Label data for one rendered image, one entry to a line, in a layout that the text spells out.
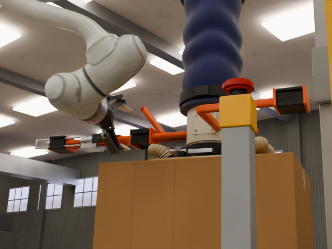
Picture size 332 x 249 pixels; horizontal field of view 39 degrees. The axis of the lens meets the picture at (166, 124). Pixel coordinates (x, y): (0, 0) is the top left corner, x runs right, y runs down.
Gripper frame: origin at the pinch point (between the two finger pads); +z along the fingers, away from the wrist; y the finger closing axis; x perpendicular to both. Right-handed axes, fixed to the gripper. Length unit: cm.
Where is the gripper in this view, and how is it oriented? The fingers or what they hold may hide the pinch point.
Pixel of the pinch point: (126, 129)
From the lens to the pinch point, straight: 158.1
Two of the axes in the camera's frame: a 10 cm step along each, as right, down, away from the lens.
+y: -0.3, 9.6, -2.9
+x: 9.2, -0.8, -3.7
